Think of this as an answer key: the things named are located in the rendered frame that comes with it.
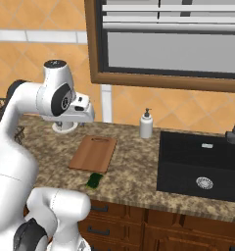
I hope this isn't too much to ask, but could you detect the black drawer handle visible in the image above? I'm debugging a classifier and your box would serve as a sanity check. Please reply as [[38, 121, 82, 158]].
[[90, 203, 110, 213], [86, 226, 112, 237]]

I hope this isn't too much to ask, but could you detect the black sink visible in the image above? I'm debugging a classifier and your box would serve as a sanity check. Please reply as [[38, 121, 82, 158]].
[[156, 129, 235, 204]]

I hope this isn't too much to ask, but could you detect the wooden cutting board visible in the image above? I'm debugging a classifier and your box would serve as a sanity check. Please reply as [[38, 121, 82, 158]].
[[68, 134, 118, 174]]

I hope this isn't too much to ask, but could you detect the green sponge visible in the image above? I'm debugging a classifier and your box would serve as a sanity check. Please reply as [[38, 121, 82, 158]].
[[85, 173, 105, 190]]

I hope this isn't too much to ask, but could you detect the white soap dispenser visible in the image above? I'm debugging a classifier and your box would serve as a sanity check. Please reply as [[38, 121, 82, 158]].
[[139, 108, 154, 139]]

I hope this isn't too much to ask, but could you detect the white window blind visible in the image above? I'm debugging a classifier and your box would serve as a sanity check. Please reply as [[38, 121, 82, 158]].
[[101, 0, 235, 33]]

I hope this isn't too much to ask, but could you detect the wooden framed window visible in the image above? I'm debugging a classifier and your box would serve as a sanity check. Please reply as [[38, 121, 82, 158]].
[[83, 0, 235, 94]]

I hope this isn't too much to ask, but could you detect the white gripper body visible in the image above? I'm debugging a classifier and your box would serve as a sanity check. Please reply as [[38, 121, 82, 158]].
[[70, 103, 96, 125]]

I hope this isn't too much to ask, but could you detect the wooden cupboard door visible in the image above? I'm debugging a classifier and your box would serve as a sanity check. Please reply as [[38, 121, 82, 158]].
[[143, 208, 235, 251]]

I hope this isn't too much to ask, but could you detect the wooden drawer front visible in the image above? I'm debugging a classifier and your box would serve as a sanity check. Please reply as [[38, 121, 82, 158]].
[[88, 199, 147, 227], [77, 218, 146, 251]]

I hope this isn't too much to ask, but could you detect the white round object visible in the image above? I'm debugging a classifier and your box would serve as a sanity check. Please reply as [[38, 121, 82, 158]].
[[51, 120, 80, 134]]

